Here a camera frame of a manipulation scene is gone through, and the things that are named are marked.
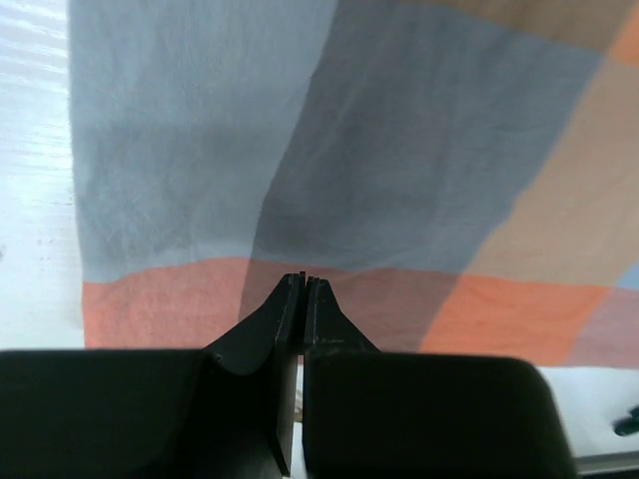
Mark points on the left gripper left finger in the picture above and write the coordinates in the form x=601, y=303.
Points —
x=222, y=411

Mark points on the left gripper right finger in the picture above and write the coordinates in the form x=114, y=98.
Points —
x=374, y=414

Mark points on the checkered orange blue cloth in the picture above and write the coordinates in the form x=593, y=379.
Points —
x=463, y=173

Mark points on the gold fork green handle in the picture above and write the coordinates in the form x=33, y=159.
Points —
x=628, y=425

